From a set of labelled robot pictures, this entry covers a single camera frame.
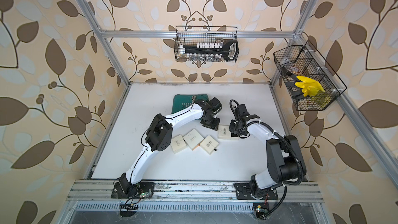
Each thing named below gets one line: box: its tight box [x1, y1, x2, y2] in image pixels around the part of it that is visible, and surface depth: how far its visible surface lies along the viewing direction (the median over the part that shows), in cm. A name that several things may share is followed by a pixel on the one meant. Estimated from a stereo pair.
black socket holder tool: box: [182, 39, 239, 61], surface depth 84 cm
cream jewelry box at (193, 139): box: [182, 128, 205, 151], surface depth 91 cm
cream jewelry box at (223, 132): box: [217, 124, 232, 140], surface depth 93 cm
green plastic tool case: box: [171, 93, 210, 115], surface depth 106 cm
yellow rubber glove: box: [294, 75, 326, 97], surface depth 68 cm
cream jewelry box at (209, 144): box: [200, 134, 220, 156], surface depth 88 cm
